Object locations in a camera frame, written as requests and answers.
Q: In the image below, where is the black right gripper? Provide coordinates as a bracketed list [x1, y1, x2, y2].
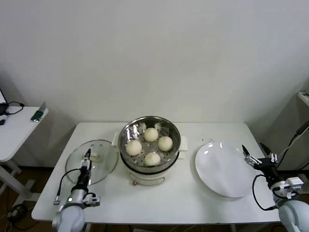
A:
[241, 142, 282, 185]

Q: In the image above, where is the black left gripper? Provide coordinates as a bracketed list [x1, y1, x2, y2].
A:
[78, 148, 94, 189]

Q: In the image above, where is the glass lid with white handle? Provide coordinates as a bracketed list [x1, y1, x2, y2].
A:
[65, 139, 119, 186]

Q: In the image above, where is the white steamed baozi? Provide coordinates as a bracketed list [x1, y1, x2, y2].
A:
[144, 127, 159, 142]
[157, 136, 174, 152]
[144, 152, 161, 166]
[126, 140, 142, 156]

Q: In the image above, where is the perforated steel steamer basket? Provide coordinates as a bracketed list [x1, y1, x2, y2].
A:
[117, 116, 181, 170]

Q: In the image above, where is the white round plate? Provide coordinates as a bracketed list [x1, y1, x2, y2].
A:
[194, 142, 256, 198]

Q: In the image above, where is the white side table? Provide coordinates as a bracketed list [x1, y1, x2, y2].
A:
[0, 105, 49, 203]

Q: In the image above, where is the white shelf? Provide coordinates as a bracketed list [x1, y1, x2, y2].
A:
[297, 91, 309, 107]

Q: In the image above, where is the open laptop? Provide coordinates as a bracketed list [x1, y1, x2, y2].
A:
[0, 88, 9, 116]

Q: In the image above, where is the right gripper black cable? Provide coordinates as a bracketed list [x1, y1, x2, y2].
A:
[252, 174, 277, 210]

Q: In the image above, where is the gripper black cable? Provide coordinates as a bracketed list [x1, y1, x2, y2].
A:
[252, 174, 277, 210]
[54, 168, 83, 205]

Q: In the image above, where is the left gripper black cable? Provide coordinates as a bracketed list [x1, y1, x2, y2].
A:
[54, 168, 83, 205]

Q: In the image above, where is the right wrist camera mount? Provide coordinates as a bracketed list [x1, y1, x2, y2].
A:
[272, 176, 305, 198]

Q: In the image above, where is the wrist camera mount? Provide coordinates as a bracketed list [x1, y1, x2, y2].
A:
[83, 192, 101, 207]
[272, 176, 305, 198]

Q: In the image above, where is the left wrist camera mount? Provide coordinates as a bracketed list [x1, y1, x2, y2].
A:
[83, 192, 101, 207]

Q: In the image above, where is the black power adapter cable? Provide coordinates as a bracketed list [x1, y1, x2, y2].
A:
[275, 120, 309, 170]

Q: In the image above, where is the green handled scraper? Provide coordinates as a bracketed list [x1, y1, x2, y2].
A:
[30, 101, 46, 123]

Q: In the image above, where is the thin black looped cable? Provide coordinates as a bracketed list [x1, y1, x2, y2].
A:
[4, 101, 25, 115]

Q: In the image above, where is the white power strip with cables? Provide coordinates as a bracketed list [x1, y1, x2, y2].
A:
[6, 203, 27, 230]

